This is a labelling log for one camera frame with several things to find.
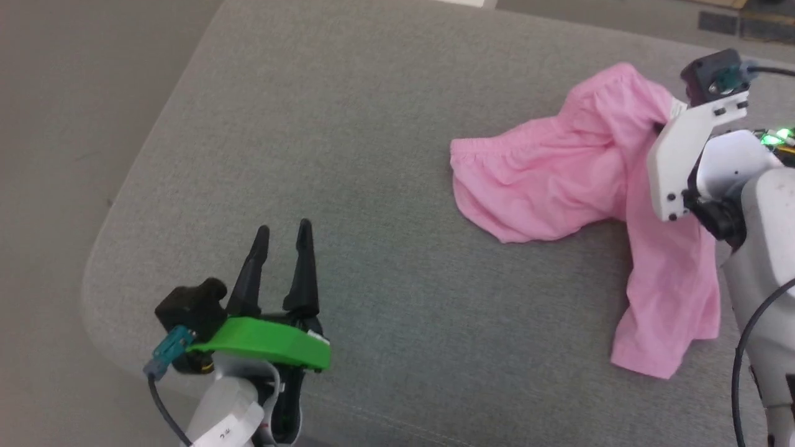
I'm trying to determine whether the brown floor plate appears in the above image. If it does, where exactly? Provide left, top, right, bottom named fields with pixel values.
left=739, top=14, right=795, bottom=44

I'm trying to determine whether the grey fabric sofa cushion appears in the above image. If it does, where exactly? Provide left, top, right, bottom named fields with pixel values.
left=81, top=0, right=795, bottom=447

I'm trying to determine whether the pink garment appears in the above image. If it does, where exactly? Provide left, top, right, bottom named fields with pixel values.
left=450, top=62, right=722, bottom=381

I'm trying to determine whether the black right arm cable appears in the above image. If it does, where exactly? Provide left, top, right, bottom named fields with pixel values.
left=732, top=62, right=795, bottom=447

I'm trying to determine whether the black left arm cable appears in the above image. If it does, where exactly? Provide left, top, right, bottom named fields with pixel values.
left=148, top=371, right=194, bottom=447

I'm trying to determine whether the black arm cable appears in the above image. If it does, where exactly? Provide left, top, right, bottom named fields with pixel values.
left=732, top=62, right=795, bottom=447
left=148, top=371, right=194, bottom=447

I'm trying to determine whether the small black floor mat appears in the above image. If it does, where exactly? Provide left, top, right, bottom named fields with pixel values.
left=698, top=11, right=740, bottom=35

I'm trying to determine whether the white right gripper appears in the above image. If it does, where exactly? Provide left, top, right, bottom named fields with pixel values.
left=646, top=92, right=750, bottom=223

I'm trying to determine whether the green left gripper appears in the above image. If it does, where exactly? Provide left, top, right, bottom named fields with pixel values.
left=185, top=218, right=332, bottom=374

